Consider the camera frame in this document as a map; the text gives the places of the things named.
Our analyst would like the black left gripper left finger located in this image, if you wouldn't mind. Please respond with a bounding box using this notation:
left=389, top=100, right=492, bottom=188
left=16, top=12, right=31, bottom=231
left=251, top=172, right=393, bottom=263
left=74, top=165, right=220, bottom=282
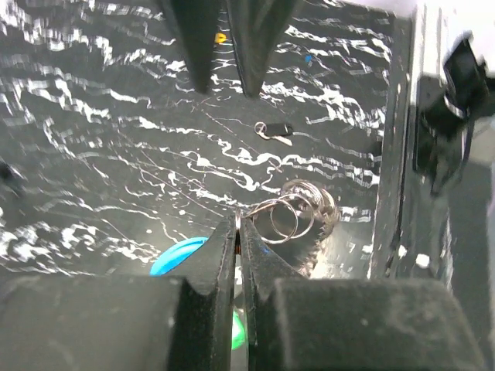
left=1, top=217, right=236, bottom=370

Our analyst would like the small yellow orange block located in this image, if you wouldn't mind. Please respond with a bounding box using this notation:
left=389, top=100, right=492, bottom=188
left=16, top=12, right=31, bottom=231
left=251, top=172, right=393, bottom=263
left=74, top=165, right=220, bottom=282
left=215, top=32, right=227, bottom=44

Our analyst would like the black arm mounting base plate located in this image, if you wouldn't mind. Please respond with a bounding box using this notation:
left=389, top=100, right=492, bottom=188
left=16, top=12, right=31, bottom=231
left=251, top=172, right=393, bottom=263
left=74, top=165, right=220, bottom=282
left=368, top=17, right=414, bottom=279

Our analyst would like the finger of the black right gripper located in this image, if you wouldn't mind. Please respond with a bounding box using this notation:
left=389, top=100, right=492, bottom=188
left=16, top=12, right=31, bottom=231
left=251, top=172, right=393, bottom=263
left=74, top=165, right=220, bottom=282
left=225, top=0, right=301, bottom=97
left=159, top=0, right=220, bottom=93

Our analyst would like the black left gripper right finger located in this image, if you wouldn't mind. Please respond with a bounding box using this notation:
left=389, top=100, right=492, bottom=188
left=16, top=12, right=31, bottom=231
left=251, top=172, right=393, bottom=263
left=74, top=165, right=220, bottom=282
left=239, top=221, right=486, bottom=370

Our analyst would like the black headed key with ring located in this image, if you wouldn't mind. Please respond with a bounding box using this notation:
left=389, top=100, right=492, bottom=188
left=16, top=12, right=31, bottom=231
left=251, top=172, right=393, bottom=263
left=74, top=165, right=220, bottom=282
left=254, top=121, right=294, bottom=146

